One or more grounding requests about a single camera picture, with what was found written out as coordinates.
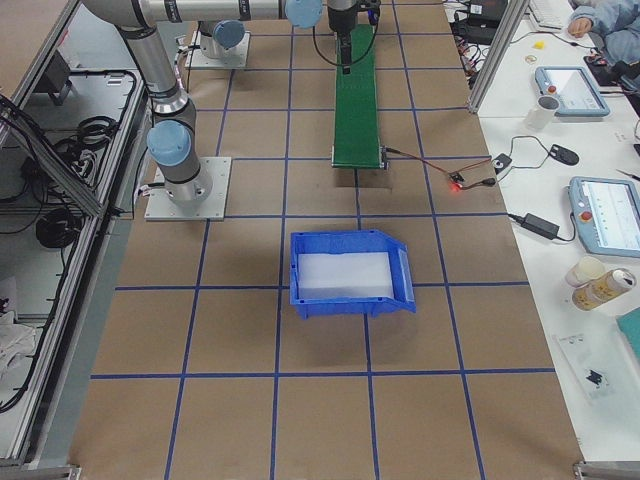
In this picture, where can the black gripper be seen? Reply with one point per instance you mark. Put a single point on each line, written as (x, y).
(340, 21)

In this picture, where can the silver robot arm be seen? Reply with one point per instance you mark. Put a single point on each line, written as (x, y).
(171, 142)
(217, 38)

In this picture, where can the person hand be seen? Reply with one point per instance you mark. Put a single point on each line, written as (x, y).
(579, 27)

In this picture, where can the green conveyor belt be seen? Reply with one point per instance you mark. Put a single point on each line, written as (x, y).
(356, 142)

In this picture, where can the black power supply box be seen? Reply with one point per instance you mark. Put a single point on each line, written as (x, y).
(479, 20)

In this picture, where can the small red led board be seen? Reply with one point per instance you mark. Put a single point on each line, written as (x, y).
(456, 181)

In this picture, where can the small black white dongle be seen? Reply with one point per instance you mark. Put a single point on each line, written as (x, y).
(501, 163)

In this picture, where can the white paper cup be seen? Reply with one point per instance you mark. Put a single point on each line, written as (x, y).
(542, 113)

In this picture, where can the white keyboard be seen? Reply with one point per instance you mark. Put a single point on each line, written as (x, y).
(543, 17)

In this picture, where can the blue plastic bin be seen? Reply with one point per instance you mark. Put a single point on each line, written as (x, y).
(354, 241)

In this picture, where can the white foam sheet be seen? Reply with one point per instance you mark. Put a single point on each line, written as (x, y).
(353, 275)

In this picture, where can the upper teach pendant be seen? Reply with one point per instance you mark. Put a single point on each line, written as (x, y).
(576, 92)

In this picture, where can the teach pendant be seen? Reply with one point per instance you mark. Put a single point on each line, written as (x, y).
(576, 92)
(606, 212)

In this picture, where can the black computer mouse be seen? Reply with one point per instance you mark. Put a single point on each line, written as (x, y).
(564, 155)

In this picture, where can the black power adapter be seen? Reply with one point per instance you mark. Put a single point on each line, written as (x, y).
(536, 225)

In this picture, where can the lower teach pendant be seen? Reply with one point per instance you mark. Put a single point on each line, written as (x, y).
(606, 212)

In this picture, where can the beige lidded cup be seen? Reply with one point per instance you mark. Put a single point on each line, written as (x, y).
(586, 269)

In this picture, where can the lying drink can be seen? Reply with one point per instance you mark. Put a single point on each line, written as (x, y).
(607, 287)

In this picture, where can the clear plastic bag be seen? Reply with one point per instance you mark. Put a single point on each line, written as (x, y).
(602, 363)

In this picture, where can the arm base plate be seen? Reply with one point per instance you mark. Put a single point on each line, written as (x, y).
(203, 198)
(234, 59)

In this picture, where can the aluminium frame post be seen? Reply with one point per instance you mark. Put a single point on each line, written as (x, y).
(507, 28)

